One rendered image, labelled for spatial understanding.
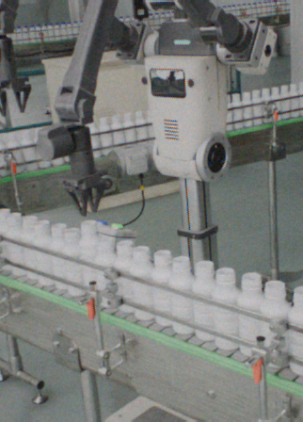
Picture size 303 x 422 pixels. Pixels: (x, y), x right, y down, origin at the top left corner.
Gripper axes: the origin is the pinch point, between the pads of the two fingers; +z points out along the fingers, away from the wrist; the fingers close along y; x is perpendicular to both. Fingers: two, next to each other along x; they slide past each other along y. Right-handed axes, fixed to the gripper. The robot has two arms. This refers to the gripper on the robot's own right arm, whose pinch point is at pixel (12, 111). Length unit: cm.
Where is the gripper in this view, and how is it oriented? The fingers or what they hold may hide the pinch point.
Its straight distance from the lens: 204.0
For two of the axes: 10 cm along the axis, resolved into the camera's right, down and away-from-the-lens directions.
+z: 0.7, 9.4, 3.4
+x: 7.5, 1.7, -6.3
